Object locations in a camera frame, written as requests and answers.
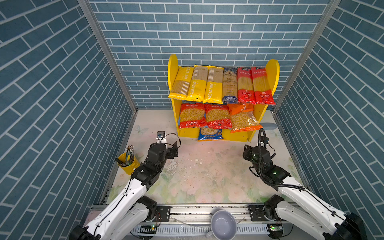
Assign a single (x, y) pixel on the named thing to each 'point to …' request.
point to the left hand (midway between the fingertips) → (170, 142)
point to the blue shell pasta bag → (206, 134)
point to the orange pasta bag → (242, 118)
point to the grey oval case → (268, 125)
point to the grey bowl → (223, 225)
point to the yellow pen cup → (127, 163)
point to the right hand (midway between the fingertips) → (246, 145)
